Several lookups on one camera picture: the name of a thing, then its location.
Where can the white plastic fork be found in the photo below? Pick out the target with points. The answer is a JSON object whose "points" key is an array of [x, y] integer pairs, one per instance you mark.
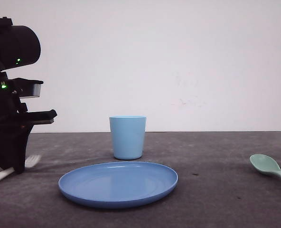
{"points": [[30, 162]]}

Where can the light blue plastic cup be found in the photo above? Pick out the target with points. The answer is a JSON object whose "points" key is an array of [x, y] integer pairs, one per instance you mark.
{"points": [[128, 133]]}

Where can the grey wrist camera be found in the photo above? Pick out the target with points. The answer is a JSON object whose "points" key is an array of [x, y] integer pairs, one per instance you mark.
{"points": [[26, 88]]}

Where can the blue plastic plate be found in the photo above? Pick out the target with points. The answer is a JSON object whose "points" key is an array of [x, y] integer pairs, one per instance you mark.
{"points": [[118, 185]]}

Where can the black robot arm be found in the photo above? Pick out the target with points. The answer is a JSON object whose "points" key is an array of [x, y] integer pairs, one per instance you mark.
{"points": [[19, 46]]}

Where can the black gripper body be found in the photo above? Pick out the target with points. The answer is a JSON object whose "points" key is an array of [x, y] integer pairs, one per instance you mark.
{"points": [[14, 112]]}

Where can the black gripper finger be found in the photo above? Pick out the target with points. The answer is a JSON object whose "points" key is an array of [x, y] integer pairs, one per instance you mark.
{"points": [[13, 143]]}

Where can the mint green plastic spoon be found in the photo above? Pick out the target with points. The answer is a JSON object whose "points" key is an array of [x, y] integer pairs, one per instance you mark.
{"points": [[265, 165]]}

